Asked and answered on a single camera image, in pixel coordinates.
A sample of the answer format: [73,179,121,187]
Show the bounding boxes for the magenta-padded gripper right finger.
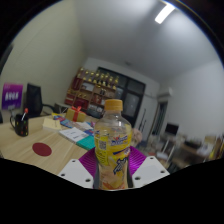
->
[126,145,170,190]

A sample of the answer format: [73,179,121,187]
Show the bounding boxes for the black dotted mug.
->
[9,113,30,138]

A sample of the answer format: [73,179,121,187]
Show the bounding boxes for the black office chair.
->
[25,83,56,118]

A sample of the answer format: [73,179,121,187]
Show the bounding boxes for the black computer monitor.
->
[165,122,180,136]

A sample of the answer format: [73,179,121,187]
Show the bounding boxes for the yellow-capped drink bottle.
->
[94,98,133,191]

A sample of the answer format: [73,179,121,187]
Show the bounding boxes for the flat round red coaster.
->
[31,142,53,158]

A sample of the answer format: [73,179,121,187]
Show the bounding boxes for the purple sign board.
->
[0,82,24,111]

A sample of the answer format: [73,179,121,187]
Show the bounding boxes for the ceiling strip light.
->
[154,2,176,25]

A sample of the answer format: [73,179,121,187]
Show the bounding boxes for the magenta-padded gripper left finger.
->
[57,147,100,190]

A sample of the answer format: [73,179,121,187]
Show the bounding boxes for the wooden shelf unit with trophies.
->
[64,67,120,113]

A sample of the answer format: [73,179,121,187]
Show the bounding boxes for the white wall air conditioner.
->
[157,87,174,100]

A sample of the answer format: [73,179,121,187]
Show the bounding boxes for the dark glass door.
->
[96,66,147,128]

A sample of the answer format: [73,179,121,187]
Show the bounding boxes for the yellow gift box red ribbon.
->
[65,105,88,123]

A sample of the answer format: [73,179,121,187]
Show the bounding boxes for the red-tipped stirrer stick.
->
[20,107,29,122]

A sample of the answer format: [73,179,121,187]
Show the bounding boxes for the cream paper pad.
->
[42,117,63,132]

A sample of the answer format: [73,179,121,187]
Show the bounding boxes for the blue book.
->
[83,128,97,137]

